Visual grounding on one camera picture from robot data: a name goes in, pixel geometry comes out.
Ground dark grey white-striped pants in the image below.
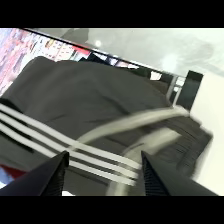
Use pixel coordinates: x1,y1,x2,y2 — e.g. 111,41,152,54
0,55,214,197

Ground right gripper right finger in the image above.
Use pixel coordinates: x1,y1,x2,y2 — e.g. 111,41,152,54
140,150,218,197

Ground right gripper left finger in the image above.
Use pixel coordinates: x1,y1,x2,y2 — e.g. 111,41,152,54
0,150,70,197

